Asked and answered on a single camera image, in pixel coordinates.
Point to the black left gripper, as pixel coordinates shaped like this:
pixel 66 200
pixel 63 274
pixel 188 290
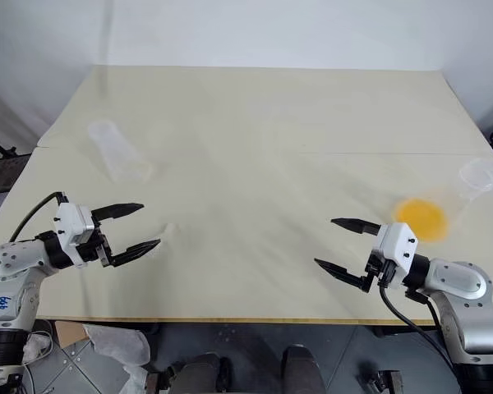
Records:
pixel 91 251

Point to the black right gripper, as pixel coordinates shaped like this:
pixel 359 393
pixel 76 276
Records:
pixel 378 273

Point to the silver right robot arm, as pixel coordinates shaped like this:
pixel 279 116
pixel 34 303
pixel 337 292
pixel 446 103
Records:
pixel 456 280

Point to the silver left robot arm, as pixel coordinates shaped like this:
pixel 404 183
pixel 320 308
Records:
pixel 9 262

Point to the empty clear plastic cup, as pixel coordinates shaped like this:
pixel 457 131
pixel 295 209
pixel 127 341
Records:
pixel 117 152

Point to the clear cup with orange liquid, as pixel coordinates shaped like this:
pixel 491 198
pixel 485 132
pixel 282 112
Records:
pixel 423 217

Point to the white plastic bag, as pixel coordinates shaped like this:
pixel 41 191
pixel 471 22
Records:
pixel 115 342

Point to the brown cardboard box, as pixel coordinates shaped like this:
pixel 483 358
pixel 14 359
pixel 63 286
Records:
pixel 67 332

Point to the cream table cloth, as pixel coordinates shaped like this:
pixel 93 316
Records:
pixel 238 184

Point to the dark rounded shape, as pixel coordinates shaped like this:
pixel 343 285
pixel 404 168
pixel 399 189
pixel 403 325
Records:
pixel 197 373
pixel 299 369

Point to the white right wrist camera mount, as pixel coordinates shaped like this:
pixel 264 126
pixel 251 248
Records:
pixel 396 246

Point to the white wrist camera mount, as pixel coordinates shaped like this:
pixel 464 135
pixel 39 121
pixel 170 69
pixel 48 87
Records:
pixel 396 246
pixel 72 223

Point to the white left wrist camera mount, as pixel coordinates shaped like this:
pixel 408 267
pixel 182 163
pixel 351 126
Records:
pixel 72 223

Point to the small dark metal bracket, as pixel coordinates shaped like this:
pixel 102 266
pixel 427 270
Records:
pixel 380 381

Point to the black stand frame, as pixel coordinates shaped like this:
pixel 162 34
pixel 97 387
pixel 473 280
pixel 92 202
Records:
pixel 0 164

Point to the grey metal base plate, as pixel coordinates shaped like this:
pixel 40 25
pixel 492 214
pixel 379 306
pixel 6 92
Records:
pixel 70 371

